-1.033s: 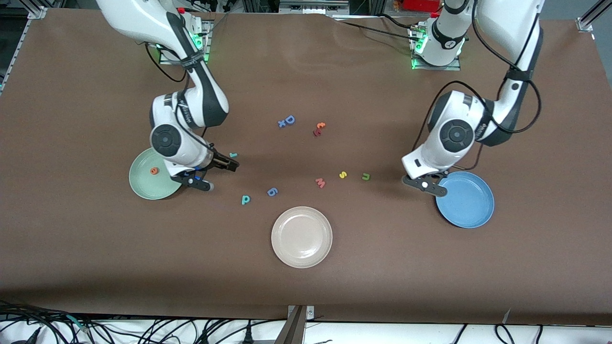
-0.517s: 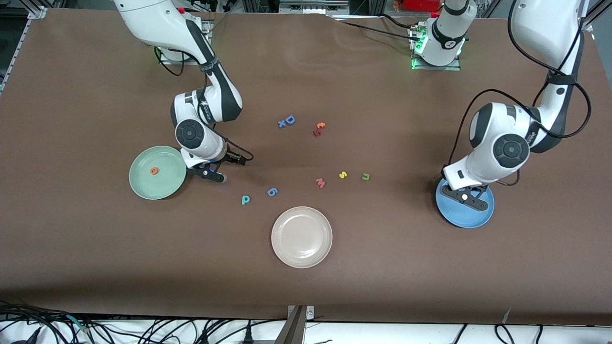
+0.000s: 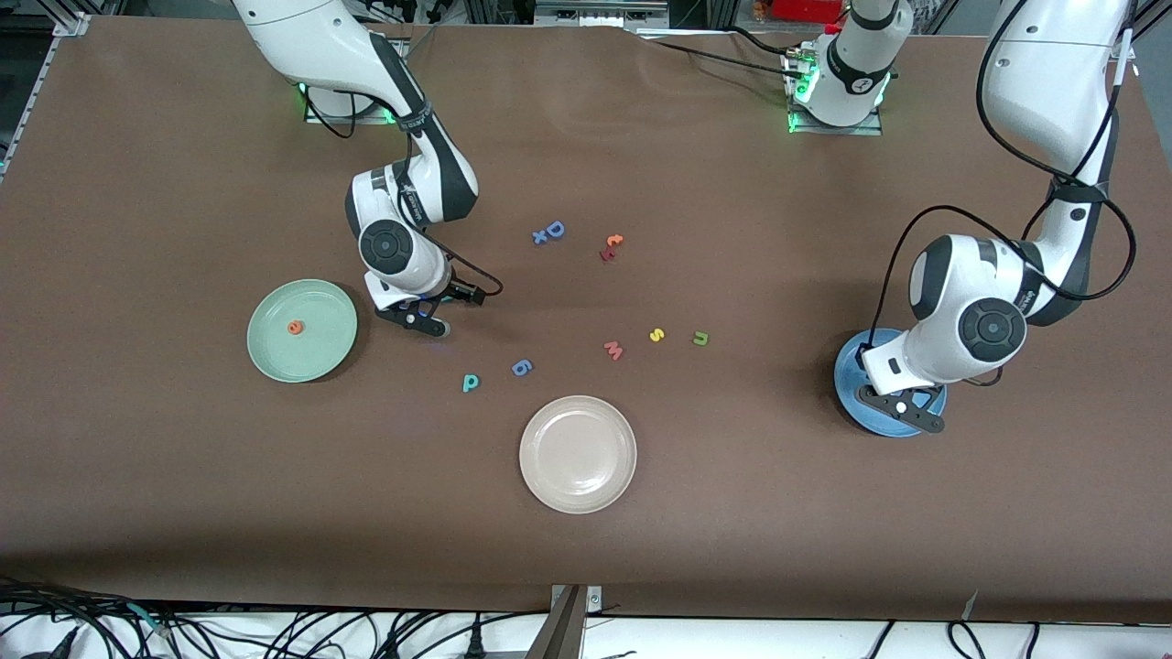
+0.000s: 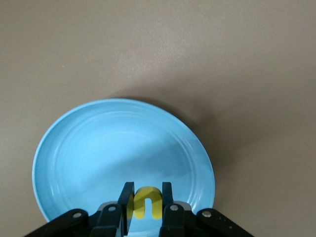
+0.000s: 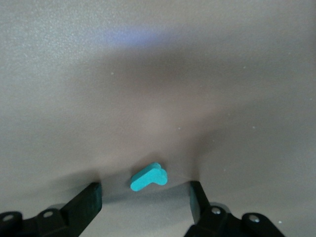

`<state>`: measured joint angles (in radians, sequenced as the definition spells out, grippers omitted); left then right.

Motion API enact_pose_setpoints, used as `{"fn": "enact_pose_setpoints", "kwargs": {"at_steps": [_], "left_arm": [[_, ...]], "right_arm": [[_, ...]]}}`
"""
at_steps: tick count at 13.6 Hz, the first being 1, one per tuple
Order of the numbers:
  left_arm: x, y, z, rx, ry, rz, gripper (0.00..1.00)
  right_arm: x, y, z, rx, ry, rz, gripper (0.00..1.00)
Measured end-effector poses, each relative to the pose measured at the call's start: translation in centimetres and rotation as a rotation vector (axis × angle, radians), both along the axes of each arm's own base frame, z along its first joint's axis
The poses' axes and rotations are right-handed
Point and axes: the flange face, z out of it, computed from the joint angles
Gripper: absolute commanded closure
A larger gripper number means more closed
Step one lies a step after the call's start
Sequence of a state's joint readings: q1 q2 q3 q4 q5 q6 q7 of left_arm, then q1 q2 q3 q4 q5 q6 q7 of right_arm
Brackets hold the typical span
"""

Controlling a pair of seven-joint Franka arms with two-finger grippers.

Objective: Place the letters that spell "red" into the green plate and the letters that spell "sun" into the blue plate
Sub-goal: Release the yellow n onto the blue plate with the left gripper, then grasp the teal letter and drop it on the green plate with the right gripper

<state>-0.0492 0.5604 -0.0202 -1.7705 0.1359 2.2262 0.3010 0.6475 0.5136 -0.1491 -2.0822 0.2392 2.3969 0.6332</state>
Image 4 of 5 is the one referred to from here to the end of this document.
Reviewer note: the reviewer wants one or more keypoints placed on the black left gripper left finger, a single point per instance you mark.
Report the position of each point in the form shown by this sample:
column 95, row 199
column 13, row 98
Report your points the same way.
column 108, row 219

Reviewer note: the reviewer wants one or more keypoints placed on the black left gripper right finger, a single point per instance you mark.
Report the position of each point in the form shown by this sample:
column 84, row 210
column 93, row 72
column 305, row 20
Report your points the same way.
column 172, row 222

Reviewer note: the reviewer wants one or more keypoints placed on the yellow letter u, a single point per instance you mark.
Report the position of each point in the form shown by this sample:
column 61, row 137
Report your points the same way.
column 156, row 205

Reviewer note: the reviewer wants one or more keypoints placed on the blue plate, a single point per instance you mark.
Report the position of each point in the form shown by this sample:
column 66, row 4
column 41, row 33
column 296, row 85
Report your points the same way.
column 98, row 148

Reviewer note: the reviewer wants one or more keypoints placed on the brown table mat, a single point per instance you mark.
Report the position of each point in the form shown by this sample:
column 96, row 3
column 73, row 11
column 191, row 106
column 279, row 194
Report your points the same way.
column 74, row 49

